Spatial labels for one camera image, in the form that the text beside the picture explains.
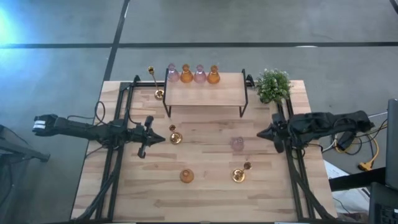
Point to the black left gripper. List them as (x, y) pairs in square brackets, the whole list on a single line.
[(140, 135)]

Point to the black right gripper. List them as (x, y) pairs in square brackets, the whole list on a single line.
[(280, 133)]

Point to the short brass candlestick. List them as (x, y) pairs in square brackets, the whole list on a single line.
[(175, 138)]

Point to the tall brass candlestick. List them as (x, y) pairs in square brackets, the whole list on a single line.
[(159, 94), (237, 175)]

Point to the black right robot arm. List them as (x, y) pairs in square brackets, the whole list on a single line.
[(326, 124)]

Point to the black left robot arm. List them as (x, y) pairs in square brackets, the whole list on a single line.
[(77, 129)]

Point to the green potted plant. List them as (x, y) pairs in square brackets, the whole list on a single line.
[(273, 85)]

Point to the wooden shelf black metal legs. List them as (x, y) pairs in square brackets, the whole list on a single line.
[(211, 93)]

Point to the white paper sheet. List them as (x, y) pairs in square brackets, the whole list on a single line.
[(334, 172)]

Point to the black power adapter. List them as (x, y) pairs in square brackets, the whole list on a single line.
[(345, 141)]

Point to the black desk edge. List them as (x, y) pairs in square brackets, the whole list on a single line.
[(357, 180)]

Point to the grey monitor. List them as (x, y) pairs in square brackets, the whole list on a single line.
[(392, 143)]

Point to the black equipment box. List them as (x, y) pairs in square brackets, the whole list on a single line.
[(384, 202)]

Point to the black aluminium frame rail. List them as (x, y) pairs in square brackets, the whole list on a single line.
[(296, 193), (112, 199), (146, 84)]

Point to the black furniture frame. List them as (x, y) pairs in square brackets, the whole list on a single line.
[(18, 151)]

